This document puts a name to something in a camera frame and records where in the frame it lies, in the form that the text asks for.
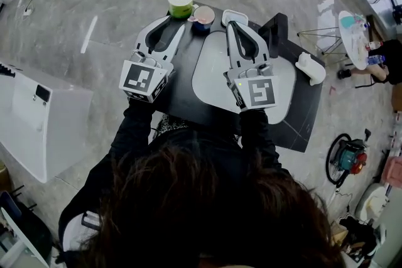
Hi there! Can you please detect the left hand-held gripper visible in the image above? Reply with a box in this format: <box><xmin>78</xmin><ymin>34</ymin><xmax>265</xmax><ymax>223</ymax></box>
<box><xmin>118</xmin><ymin>15</ymin><xmax>187</xmax><ymax>104</ymax></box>

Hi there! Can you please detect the white sink basin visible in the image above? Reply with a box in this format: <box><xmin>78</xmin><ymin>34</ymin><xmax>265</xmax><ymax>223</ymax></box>
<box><xmin>192</xmin><ymin>30</ymin><xmax>296</xmax><ymax>126</ymax></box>

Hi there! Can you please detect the person's patterned left leg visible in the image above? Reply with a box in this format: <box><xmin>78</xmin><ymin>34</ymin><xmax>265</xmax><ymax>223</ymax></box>
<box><xmin>155</xmin><ymin>114</ymin><xmax>189</xmax><ymax>136</ymax></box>

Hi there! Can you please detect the black vanity cabinet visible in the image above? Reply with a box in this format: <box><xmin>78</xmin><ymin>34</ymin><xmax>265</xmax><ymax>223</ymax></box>
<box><xmin>138</xmin><ymin>1</ymin><xmax>326</xmax><ymax>154</ymax></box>

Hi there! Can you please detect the white floor tape strip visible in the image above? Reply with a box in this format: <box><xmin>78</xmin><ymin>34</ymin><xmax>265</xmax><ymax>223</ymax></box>
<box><xmin>80</xmin><ymin>15</ymin><xmax>99</xmax><ymax>55</ymax></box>

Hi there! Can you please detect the white freestanding basin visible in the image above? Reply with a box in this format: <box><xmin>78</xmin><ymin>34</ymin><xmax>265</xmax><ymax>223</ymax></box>
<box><xmin>0</xmin><ymin>62</ymin><xmax>94</xmax><ymax>185</ymax></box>

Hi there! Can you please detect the round white side table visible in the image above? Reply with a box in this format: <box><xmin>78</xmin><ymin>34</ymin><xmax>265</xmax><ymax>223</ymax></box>
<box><xmin>296</xmin><ymin>10</ymin><xmax>378</xmax><ymax>72</ymax></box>

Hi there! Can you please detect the green cup with white lid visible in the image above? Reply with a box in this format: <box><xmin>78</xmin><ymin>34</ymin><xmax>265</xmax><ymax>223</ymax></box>
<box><xmin>166</xmin><ymin>0</ymin><xmax>195</xmax><ymax>19</ymax></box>

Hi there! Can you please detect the black faucet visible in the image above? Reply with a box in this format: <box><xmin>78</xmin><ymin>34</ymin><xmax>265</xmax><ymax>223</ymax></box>
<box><xmin>259</xmin><ymin>12</ymin><xmax>289</xmax><ymax>59</ymax></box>

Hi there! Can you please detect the teal red vacuum cleaner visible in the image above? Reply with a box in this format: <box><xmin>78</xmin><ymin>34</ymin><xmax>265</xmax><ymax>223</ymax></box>
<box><xmin>325</xmin><ymin>128</ymin><xmax>372</xmax><ymax>189</ymax></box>

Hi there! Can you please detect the person's left forearm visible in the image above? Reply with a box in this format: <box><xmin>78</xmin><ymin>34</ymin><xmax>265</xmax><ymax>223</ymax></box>
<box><xmin>109</xmin><ymin>97</ymin><xmax>156</xmax><ymax>158</ymax></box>

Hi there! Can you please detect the person's right forearm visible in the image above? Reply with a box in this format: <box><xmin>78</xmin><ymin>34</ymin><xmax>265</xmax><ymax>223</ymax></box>
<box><xmin>237</xmin><ymin>108</ymin><xmax>280</xmax><ymax>167</ymax></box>

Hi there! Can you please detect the person's black jacket torso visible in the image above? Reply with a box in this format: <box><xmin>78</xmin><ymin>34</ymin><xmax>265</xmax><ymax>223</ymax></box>
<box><xmin>58</xmin><ymin>128</ymin><xmax>291</xmax><ymax>261</ymax></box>

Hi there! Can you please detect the white soap dish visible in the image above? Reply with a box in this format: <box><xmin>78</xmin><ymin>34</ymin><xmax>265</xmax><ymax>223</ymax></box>
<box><xmin>221</xmin><ymin>9</ymin><xmax>248</xmax><ymax>28</ymax></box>

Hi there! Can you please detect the pink plastic container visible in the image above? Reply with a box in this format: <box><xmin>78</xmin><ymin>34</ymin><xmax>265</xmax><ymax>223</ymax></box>
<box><xmin>384</xmin><ymin>156</ymin><xmax>402</xmax><ymax>189</ymax></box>

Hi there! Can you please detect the white folded towel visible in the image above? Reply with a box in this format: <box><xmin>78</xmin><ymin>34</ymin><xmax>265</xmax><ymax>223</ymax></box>
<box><xmin>295</xmin><ymin>52</ymin><xmax>327</xmax><ymax>86</ymax></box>

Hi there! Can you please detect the blue cup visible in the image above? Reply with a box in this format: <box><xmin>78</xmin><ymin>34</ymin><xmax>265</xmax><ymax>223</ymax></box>
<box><xmin>192</xmin><ymin>5</ymin><xmax>216</xmax><ymax>35</ymax></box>

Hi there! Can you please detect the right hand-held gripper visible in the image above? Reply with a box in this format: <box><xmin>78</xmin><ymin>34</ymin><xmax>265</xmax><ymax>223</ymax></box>
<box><xmin>222</xmin><ymin>21</ymin><xmax>280</xmax><ymax>112</ymax></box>

